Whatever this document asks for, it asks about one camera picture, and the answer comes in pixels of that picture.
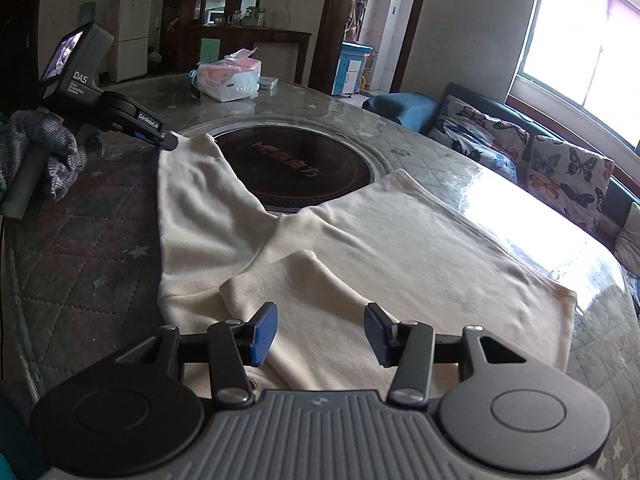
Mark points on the dark wooden door frame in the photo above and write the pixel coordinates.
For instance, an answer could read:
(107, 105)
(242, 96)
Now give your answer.
(332, 25)

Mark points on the blue corner sofa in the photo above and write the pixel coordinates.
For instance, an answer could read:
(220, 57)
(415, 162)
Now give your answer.
(400, 107)

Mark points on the grey pillow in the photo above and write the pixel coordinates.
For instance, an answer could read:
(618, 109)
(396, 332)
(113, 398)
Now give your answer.
(629, 240)

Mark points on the glass jar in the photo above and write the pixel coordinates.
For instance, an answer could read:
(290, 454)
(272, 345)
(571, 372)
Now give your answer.
(249, 16)
(261, 17)

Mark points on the window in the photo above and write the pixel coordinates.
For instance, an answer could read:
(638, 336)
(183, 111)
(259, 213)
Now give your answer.
(575, 35)

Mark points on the small lidded box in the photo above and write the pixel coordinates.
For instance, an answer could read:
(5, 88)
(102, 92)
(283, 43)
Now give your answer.
(268, 84)

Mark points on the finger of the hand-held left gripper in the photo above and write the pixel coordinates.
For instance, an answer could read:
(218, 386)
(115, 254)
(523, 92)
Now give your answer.
(169, 141)

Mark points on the soft tissue pack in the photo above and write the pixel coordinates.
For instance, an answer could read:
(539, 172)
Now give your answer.
(230, 80)

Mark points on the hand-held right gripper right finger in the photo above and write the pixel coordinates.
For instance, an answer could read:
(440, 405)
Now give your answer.
(377, 337)

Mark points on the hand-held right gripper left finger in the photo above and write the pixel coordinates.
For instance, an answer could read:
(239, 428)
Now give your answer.
(263, 335)

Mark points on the person's left hand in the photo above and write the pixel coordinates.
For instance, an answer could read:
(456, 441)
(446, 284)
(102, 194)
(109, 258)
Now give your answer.
(62, 170)

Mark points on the dark wooden display cabinet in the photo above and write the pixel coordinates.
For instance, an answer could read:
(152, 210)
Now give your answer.
(250, 40)

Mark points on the light blue cabinet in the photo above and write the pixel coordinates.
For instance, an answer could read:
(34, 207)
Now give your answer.
(350, 70)

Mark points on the cream pants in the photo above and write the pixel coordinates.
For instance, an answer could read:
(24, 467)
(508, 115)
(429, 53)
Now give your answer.
(350, 240)

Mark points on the round black induction cooktop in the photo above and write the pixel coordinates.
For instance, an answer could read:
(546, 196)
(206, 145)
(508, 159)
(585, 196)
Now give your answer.
(300, 160)

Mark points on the white refrigerator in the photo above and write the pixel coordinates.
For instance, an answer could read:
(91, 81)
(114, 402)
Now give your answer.
(131, 30)

